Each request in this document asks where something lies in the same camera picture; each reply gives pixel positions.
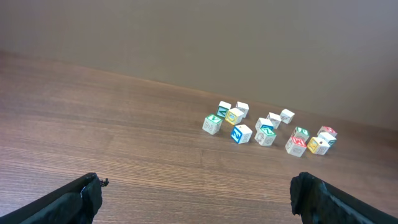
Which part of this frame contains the plain white corner block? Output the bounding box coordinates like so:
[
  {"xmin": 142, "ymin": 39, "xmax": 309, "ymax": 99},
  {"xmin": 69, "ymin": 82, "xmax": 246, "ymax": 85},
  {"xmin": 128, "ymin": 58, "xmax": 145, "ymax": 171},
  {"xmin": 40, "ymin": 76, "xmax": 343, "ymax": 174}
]
[{"xmin": 280, "ymin": 109, "xmax": 295, "ymax": 124}]

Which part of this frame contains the green letter Z block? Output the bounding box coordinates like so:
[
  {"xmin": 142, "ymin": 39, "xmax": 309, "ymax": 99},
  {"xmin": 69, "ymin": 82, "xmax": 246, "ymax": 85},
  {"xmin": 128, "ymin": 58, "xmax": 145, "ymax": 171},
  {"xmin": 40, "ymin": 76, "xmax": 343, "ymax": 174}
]
[{"xmin": 254, "ymin": 128, "xmax": 277, "ymax": 146}]

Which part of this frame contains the red letter O block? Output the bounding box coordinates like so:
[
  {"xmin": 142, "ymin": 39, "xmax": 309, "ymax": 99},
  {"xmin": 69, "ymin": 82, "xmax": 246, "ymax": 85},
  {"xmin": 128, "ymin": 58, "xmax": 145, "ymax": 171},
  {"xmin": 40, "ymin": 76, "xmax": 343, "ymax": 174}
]
[{"xmin": 317, "ymin": 126, "xmax": 337, "ymax": 137}]

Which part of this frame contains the white block blue side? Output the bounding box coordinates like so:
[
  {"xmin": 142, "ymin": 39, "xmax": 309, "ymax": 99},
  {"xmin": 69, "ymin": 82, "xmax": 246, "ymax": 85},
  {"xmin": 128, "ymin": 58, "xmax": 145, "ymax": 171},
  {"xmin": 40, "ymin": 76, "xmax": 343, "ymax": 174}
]
[{"xmin": 255, "ymin": 118, "xmax": 274, "ymax": 131}]

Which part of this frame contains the yellow sided wooden block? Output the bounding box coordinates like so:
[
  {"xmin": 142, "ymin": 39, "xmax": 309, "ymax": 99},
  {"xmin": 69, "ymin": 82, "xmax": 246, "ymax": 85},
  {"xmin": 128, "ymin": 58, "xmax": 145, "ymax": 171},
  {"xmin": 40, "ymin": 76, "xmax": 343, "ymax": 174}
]
[{"xmin": 225, "ymin": 108, "xmax": 244, "ymax": 125}]

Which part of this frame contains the red letter M block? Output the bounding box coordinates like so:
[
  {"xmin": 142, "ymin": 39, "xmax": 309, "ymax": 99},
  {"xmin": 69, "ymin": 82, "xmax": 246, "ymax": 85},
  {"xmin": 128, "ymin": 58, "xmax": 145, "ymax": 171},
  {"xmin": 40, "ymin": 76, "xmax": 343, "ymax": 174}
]
[{"xmin": 285, "ymin": 136, "xmax": 307, "ymax": 157}]

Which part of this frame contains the plain white wooden block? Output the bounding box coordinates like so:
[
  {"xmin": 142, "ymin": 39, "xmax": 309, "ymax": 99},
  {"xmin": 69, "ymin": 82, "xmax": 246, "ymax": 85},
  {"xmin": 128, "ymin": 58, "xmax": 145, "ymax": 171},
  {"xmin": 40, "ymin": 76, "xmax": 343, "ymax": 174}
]
[{"xmin": 236, "ymin": 101, "xmax": 249, "ymax": 118}]

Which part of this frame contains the blue sided letter block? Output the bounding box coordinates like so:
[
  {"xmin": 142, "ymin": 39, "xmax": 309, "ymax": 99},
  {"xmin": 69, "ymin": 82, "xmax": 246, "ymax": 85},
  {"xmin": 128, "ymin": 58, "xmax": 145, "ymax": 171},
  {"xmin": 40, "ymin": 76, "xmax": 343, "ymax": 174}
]
[{"xmin": 231, "ymin": 124, "xmax": 252, "ymax": 144}]

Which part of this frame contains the green letter J block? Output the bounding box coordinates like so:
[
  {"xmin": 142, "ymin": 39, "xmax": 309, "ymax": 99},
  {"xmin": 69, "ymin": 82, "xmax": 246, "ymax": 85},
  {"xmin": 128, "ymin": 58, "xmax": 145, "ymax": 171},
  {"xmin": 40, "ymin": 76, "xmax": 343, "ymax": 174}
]
[{"xmin": 292, "ymin": 126, "xmax": 310, "ymax": 142}]

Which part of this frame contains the teal sided white block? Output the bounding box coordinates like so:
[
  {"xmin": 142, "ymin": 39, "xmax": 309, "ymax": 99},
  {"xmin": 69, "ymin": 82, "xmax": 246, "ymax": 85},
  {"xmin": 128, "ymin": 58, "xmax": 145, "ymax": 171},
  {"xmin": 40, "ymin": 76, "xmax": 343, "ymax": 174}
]
[{"xmin": 216, "ymin": 101, "xmax": 231, "ymax": 118}]

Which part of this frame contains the white picture wooden block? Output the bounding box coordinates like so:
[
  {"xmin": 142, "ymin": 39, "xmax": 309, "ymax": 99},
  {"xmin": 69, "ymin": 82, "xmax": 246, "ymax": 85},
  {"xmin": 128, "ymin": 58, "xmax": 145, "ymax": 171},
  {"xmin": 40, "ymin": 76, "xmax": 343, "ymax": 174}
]
[{"xmin": 267, "ymin": 112, "xmax": 281, "ymax": 129}]

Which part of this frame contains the white block green side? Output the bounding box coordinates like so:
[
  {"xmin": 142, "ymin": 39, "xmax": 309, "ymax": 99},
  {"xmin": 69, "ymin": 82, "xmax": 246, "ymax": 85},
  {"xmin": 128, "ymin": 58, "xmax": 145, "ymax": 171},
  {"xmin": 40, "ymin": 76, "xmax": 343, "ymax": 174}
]
[{"xmin": 318, "ymin": 132, "xmax": 336, "ymax": 147}]

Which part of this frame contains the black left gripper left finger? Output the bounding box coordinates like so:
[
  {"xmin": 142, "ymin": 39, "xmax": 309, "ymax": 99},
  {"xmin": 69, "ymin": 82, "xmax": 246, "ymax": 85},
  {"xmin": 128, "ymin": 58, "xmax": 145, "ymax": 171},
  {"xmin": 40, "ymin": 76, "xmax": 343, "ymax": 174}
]
[{"xmin": 1, "ymin": 172, "xmax": 109, "ymax": 224}]

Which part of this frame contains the hammer picture yellow block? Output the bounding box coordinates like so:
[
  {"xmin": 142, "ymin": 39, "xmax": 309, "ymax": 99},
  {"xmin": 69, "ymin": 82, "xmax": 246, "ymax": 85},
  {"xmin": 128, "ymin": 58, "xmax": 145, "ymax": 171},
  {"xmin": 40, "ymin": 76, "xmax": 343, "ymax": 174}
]
[{"xmin": 307, "ymin": 137, "xmax": 330, "ymax": 155}]

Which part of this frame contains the green letter V block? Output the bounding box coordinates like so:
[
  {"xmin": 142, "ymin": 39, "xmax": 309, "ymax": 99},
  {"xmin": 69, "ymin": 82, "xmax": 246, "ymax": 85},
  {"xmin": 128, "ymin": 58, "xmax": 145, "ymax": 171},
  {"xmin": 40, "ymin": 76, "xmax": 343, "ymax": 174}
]
[{"xmin": 202, "ymin": 114, "xmax": 223, "ymax": 135}]

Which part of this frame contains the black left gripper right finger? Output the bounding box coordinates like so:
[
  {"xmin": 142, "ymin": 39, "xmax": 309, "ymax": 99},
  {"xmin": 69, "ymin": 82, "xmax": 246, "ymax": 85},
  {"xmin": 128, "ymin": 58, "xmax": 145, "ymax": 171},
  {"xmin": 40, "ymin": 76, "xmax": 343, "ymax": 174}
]
[{"xmin": 290, "ymin": 172, "xmax": 397, "ymax": 224}]

